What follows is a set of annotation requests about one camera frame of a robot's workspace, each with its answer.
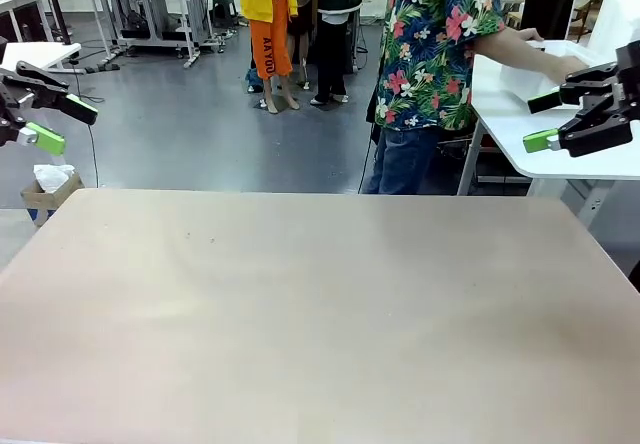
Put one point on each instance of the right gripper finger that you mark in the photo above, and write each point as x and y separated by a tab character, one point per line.
590	84
590	134

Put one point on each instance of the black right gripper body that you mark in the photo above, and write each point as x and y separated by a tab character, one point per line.
631	79

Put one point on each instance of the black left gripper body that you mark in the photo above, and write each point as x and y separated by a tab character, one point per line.
7	99

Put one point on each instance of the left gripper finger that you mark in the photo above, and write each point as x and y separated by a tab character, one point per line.
47	140
75	109

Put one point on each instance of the white plastic basket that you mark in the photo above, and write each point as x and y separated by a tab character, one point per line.
520	81

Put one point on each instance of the person's right forearm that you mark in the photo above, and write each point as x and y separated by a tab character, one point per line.
520	49

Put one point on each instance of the person's right hand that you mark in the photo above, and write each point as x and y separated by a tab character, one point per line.
567	66

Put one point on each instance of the crumpled white paper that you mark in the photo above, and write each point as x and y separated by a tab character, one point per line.
50	174

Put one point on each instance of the black floor power strip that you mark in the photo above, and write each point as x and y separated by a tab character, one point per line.
102	68

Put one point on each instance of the white rounded table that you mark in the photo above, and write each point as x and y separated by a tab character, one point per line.
45	54

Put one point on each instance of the brown cardboard box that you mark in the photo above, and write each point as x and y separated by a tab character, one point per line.
50	201

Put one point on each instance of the black computer monitor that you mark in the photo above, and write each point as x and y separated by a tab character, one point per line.
545	9

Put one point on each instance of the white side table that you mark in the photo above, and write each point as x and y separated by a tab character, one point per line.
500	124

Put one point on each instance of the black stand pole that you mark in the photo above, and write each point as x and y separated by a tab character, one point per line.
55	4

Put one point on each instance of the person in floral shirt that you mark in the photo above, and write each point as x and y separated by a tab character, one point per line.
435	64

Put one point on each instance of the black stool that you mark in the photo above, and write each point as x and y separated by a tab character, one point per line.
223	9

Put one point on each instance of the person in yellow jacket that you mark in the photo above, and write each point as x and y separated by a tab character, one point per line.
270	49

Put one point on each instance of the person in dark clothes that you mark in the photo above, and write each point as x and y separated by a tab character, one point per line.
332	39

